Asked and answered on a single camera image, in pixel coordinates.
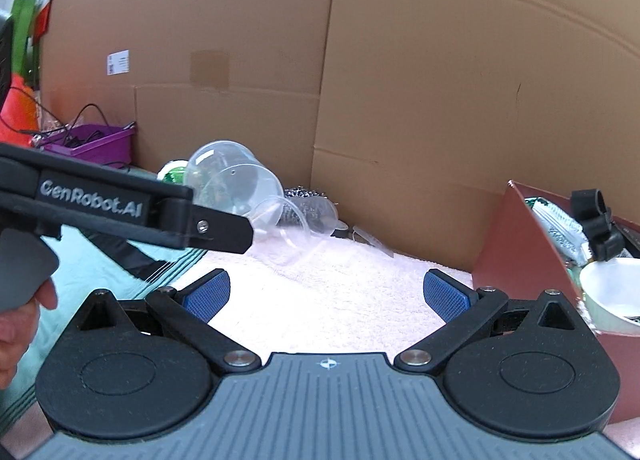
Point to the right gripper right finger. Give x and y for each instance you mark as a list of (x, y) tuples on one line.
[(528, 369)]

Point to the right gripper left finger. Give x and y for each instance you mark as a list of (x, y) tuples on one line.
[(128, 369)]

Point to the small clear plastic cup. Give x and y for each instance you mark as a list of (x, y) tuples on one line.
[(278, 220)]

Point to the person's left hand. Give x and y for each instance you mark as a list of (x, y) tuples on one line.
[(19, 327)]

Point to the purple plastic bin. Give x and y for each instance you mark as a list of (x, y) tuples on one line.
[(95, 143)]

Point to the dark red cardboard box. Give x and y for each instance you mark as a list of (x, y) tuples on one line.
[(518, 258)]

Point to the white plastic bowl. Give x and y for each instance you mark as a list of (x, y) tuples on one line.
[(611, 295)]

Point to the silver foil snack packet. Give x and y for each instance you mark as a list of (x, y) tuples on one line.
[(564, 232)]

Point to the large clear plastic cup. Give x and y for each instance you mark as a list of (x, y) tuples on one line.
[(226, 176)]

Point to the steel wool scrubber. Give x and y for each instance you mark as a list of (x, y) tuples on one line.
[(317, 209)]

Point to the large brown cardboard backdrop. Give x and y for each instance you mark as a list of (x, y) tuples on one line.
[(411, 115)]

